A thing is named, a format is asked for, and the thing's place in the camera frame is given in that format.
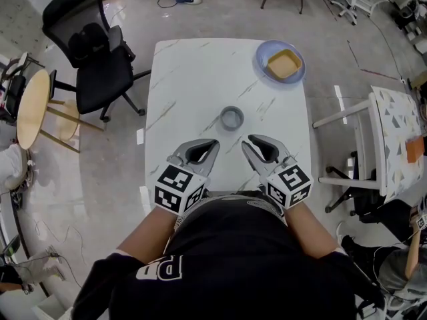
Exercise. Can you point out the light blue plate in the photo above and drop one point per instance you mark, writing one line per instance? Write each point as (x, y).
(261, 58)

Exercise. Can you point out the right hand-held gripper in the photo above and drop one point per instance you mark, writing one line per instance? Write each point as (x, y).
(288, 185)

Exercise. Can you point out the white marble table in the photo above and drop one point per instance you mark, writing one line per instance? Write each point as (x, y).
(193, 88)

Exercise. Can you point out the orange box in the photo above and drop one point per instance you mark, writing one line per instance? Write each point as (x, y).
(415, 150)

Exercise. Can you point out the blue grey tape roll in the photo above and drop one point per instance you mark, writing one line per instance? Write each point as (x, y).
(231, 127)

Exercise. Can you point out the person's right forearm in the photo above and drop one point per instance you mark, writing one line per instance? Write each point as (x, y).
(310, 228)

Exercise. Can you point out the white patterned table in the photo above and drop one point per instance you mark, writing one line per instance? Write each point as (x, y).
(397, 118)

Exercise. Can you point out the person's black shirt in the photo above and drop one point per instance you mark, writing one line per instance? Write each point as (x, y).
(233, 262)

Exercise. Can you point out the round wooden side table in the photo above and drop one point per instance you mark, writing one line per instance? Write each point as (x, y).
(31, 112)

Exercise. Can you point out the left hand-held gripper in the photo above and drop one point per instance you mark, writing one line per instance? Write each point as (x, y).
(173, 192)

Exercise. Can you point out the yellow square bowl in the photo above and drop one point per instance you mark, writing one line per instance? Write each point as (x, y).
(285, 64)

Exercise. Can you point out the person's left forearm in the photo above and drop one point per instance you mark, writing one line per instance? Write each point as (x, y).
(146, 235)

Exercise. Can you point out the black mesh office chair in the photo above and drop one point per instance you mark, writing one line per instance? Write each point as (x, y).
(100, 85)

